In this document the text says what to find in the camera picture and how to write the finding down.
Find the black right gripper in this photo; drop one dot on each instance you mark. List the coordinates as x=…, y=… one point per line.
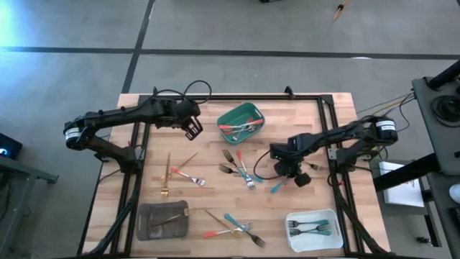
x=287, y=153

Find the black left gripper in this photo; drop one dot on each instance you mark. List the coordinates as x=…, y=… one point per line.
x=187, y=111

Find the teal green plastic bin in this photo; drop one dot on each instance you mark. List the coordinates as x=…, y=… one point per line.
x=241, y=112

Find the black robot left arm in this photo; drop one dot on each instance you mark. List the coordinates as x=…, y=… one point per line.
x=118, y=117

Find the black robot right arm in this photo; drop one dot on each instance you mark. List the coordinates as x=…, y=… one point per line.
x=341, y=135

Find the white plastic bin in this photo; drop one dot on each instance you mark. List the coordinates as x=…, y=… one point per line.
x=312, y=244

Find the grey translucent bin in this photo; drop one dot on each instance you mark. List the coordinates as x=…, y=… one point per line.
x=147, y=216

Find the white box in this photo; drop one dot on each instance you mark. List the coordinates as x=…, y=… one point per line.
x=399, y=194

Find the black beam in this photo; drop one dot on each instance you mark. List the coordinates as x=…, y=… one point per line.
x=406, y=172

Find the grey side table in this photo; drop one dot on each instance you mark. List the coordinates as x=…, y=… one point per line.
x=424, y=126

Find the small black floor object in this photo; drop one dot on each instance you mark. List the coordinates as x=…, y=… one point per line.
x=423, y=240

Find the dark grey table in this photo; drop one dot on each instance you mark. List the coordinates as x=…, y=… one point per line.
x=443, y=216

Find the white round object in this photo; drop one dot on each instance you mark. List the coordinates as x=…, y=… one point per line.
x=455, y=194

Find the yellow pointed stick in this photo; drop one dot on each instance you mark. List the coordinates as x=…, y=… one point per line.
x=339, y=12

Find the grey metal bench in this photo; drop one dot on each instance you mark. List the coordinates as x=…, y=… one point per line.
x=21, y=171

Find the black pole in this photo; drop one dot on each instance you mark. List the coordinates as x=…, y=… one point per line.
x=445, y=75

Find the black device blue light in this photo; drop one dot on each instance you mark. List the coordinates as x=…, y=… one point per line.
x=10, y=144

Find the grey metal base bracket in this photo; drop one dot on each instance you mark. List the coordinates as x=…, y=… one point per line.
x=332, y=154

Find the black aluminium table frame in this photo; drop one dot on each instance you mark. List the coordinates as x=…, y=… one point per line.
x=233, y=97

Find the black frame clamp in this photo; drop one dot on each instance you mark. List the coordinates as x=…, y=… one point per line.
x=288, y=91
x=155, y=90

